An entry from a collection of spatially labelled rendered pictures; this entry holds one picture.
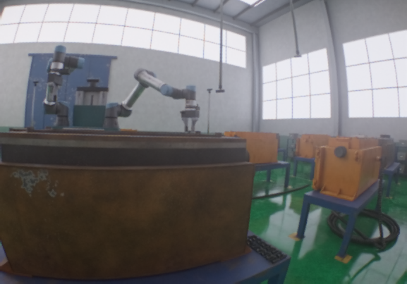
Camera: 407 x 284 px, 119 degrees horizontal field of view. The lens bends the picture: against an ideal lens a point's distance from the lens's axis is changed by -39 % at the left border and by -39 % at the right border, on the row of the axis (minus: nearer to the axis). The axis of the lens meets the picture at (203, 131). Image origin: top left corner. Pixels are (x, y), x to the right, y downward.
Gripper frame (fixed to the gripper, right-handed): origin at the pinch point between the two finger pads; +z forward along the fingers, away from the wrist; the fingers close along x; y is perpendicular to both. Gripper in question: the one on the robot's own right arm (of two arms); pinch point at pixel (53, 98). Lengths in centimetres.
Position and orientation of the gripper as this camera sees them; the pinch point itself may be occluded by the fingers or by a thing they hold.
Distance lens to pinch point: 124.2
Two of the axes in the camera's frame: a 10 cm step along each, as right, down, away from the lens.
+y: -9.5, -0.3, -3.2
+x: 3.2, 0.2, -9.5
